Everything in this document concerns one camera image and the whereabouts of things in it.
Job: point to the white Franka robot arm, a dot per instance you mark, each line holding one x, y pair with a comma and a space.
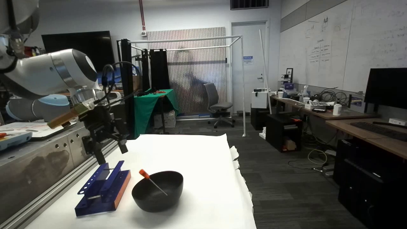
43, 71

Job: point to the tan wrist camera mount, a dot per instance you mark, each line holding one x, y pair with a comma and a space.
68, 115

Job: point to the large black desk cabinet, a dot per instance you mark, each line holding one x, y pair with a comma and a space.
370, 185

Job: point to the black under-desk cabinet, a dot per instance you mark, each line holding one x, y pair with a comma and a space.
281, 131

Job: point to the wall mounted black device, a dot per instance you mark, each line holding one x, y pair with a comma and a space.
289, 73

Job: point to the light blue flat box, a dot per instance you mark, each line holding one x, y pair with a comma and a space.
13, 139

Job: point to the blue rack with orange base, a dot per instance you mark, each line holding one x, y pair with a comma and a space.
102, 194

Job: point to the cluttered wooden desk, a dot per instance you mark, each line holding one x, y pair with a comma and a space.
323, 113

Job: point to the wall air vent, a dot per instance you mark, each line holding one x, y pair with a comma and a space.
250, 3

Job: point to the green cloth covered table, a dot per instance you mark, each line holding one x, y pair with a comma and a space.
147, 105

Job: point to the aluminium table frame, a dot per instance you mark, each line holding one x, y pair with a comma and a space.
34, 169

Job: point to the white box device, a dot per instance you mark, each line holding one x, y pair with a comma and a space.
260, 97

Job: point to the grey office chair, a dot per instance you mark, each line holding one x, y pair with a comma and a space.
211, 92

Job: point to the black monitor on stand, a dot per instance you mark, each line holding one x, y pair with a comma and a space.
389, 89

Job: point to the white cup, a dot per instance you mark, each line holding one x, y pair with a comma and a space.
338, 109

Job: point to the large black screen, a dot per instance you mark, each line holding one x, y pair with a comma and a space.
85, 45

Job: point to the tall black pillar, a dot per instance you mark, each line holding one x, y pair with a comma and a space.
128, 84

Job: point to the grey blue domed device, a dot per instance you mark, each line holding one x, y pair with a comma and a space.
55, 100

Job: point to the white door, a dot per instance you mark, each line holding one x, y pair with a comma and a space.
250, 42

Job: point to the white table cloth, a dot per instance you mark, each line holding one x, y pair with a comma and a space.
204, 169

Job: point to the white pipe frame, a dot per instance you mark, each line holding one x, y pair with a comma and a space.
186, 39

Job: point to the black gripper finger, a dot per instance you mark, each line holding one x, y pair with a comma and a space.
123, 145
101, 153

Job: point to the black bowl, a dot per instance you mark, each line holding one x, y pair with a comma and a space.
157, 203

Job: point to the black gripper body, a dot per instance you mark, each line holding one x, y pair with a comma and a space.
100, 122

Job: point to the wide black pillar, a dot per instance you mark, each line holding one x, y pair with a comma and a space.
160, 70

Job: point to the brown wooden desk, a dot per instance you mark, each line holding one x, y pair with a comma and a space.
382, 134

